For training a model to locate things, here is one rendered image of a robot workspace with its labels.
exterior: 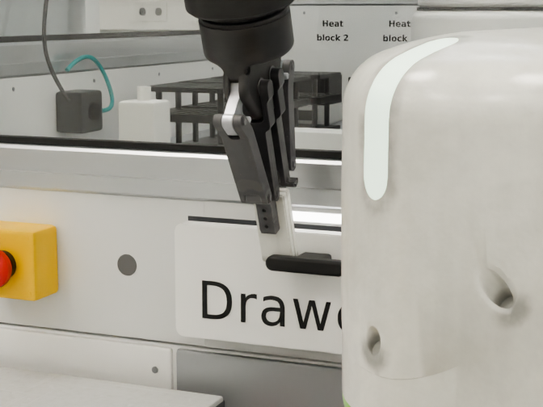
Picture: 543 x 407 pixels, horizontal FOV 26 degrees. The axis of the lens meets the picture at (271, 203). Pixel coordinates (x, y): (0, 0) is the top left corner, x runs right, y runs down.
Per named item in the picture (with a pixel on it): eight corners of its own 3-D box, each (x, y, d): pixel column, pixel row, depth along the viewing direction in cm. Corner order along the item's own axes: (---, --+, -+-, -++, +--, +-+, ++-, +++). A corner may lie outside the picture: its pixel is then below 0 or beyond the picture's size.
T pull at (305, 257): (344, 278, 101) (344, 262, 101) (264, 270, 104) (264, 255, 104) (357, 270, 105) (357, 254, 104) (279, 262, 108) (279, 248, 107)
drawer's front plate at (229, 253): (474, 370, 102) (477, 245, 100) (175, 335, 113) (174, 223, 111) (478, 364, 104) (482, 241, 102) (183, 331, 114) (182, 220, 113)
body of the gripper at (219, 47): (220, -11, 100) (237, 90, 104) (178, 25, 93) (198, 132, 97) (304, -11, 97) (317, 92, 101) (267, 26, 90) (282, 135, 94)
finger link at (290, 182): (233, 71, 99) (239, 64, 100) (253, 187, 104) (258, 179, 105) (276, 72, 97) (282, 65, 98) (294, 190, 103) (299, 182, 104)
